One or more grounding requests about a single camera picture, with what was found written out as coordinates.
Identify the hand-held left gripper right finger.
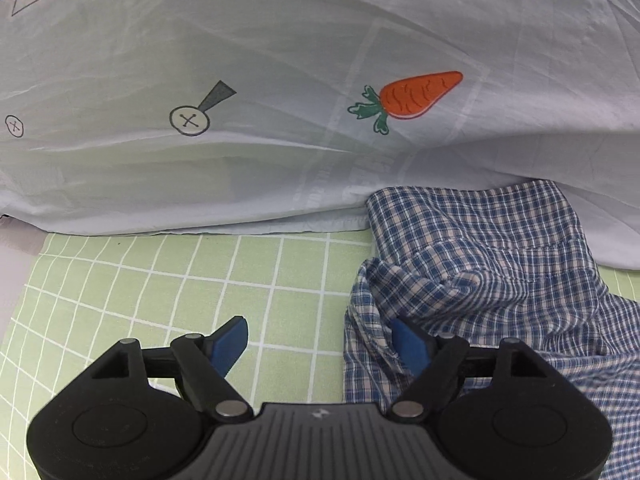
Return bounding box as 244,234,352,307
389,317,551,420

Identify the carrot print white sheet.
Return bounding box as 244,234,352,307
0,0,640,272

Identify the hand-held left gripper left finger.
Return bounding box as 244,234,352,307
89,316,249,420

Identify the blue plaid shirt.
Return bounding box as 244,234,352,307
342,179,640,480

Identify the green grid bed sheet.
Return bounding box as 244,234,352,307
0,230,640,413

